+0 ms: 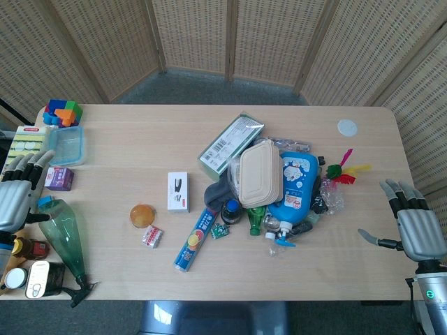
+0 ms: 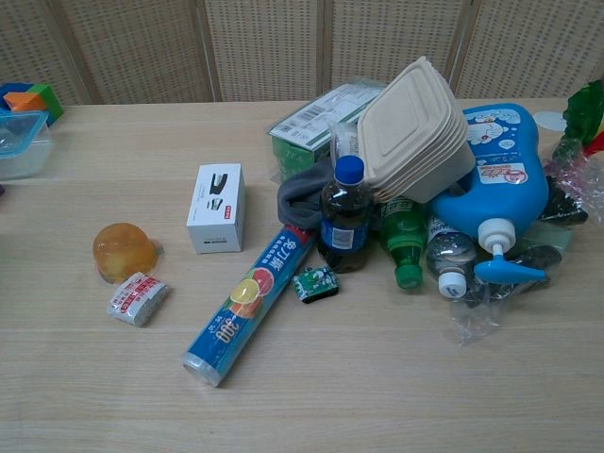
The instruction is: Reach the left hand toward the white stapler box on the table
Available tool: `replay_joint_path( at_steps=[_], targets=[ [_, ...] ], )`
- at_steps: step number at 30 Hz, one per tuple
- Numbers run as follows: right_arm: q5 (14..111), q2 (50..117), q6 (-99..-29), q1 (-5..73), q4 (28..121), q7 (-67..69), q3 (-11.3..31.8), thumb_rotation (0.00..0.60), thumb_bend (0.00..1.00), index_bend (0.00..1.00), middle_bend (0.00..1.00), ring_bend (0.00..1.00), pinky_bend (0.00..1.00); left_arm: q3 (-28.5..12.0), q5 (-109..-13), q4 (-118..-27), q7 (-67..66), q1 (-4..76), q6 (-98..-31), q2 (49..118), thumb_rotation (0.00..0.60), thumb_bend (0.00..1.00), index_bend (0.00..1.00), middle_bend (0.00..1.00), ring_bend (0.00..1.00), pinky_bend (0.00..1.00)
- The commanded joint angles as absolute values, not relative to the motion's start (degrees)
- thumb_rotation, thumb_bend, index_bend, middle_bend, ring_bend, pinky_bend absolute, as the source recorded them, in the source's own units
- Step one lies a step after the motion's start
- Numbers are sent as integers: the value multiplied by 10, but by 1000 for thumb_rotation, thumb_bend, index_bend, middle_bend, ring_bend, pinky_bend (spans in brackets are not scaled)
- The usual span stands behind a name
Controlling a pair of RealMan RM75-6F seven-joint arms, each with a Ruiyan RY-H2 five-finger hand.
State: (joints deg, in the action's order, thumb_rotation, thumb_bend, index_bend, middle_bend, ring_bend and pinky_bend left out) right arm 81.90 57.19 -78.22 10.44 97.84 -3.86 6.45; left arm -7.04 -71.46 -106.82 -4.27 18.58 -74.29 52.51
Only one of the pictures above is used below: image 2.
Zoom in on small green snack packet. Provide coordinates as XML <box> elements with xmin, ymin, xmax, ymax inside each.
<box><xmin>291</xmin><ymin>264</ymin><xmax>341</xmax><ymax>306</ymax></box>

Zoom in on white red snack packet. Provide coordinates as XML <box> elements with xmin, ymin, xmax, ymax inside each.
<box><xmin>106</xmin><ymin>272</ymin><xmax>171</xmax><ymax>327</ymax></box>

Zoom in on colourful toy blocks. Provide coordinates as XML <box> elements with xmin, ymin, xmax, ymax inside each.
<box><xmin>0</xmin><ymin>82</ymin><xmax>65</xmax><ymax>127</ymax></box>

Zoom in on dark cola bottle blue cap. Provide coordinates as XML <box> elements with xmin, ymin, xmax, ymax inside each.
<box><xmin>317</xmin><ymin>155</ymin><xmax>370</xmax><ymax>274</ymax></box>

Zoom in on grey cloth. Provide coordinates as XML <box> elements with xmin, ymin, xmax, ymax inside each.
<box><xmin>276</xmin><ymin>159</ymin><xmax>337</xmax><ymax>231</ymax></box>

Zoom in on pale green soap bar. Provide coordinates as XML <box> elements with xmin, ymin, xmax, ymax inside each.
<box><xmin>518</xmin><ymin>220</ymin><xmax>576</xmax><ymax>260</ymax></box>

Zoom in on green white cardboard box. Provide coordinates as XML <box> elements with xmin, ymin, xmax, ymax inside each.
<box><xmin>267</xmin><ymin>82</ymin><xmax>389</xmax><ymax>184</ymax></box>

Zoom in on stack of beige pulp containers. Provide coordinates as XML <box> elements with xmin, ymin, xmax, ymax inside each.
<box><xmin>356</xmin><ymin>56</ymin><xmax>477</xmax><ymax>205</ymax></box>

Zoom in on blue cling film roll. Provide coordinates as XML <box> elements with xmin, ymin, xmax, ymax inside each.
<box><xmin>181</xmin><ymin>223</ymin><xmax>316</xmax><ymax>389</ymax></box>

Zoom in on white stapler box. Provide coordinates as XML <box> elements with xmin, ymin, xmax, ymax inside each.
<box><xmin>185</xmin><ymin>162</ymin><xmax>246</xmax><ymax>256</ymax></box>

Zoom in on green red yellow toy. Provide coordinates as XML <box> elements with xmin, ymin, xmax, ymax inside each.
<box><xmin>560</xmin><ymin>78</ymin><xmax>604</xmax><ymax>152</ymax></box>

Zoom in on clear water bottle white cap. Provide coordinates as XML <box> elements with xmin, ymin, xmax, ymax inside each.
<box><xmin>426</xmin><ymin>214</ymin><xmax>476</xmax><ymax>299</ymax></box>

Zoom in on orange jelly cup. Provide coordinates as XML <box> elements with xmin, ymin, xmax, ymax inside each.
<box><xmin>92</xmin><ymin>222</ymin><xmax>164</xmax><ymax>285</ymax></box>

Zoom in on clear wrapped packet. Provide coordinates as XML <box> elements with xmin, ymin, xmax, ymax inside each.
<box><xmin>327</xmin><ymin>118</ymin><xmax>365</xmax><ymax>167</ymax></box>

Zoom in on blue pump lotion bottle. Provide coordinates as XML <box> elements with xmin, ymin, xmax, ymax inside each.
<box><xmin>429</xmin><ymin>103</ymin><xmax>550</xmax><ymax>286</ymax></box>

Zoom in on clear plastic container blue lid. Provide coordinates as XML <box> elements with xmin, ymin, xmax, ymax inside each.
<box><xmin>0</xmin><ymin>109</ymin><xmax>52</xmax><ymax>181</ymax></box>

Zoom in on green soda bottle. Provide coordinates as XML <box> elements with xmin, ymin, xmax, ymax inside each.
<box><xmin>378</xmin><ymin>195</ymin><xmax>428</xmax><ymax>290</ymax></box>

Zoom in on white round disc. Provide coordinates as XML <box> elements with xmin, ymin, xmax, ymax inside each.
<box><xmin>534</xmin><ymin>109</ymin><xmax>567</xmax><ymax>132</ymax></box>

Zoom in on clear plastic bag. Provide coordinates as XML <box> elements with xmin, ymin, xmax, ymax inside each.
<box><xmin>447</xmin><ymin>139</ymin><xmax>604</xmax><ymax>348</ymax></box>

